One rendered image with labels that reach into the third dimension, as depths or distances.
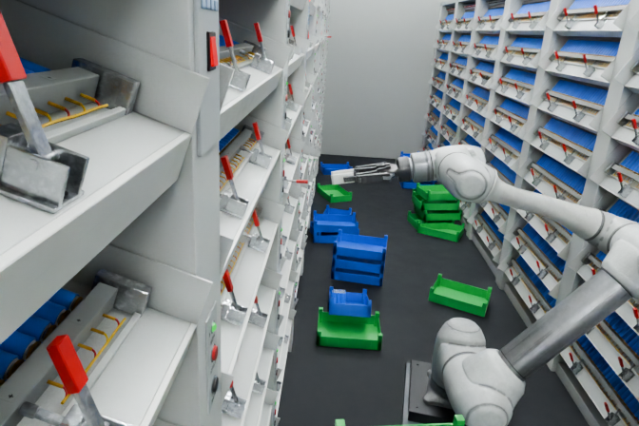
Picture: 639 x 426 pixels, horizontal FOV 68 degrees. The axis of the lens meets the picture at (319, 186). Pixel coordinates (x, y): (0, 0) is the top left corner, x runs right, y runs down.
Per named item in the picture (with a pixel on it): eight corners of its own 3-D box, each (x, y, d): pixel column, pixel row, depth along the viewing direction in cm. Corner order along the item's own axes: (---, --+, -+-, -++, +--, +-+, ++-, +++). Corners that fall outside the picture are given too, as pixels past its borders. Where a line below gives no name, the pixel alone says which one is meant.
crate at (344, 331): (377, 324, 238) (378, 311, 236) (380, 350, 219) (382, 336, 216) (318, 320, 239) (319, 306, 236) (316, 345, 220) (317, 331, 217)
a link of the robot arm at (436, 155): (425, 145, 144) (434, 154, 132) (477, 138, 143) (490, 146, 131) (428, 179, 147) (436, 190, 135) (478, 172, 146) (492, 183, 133)
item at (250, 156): (274, 166, 114) (295, 114, 110) (208, 306, 57) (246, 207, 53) (194, 135, 113) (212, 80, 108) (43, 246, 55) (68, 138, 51)
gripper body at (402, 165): (414, 184, 138) (381, 188, 139) (409, 176, 147) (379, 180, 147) (411, 160, 136) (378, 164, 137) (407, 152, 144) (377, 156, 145)
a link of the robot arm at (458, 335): (471, 366, 170) (480, 311, 164) (487, 401, 152) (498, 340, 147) (426, 362, 170) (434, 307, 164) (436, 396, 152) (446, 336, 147)
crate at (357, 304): (328, 300, 256) (329, 286, 257) (365, 303, 256) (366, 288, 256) (328, 314, 226) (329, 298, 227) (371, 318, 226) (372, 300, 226)
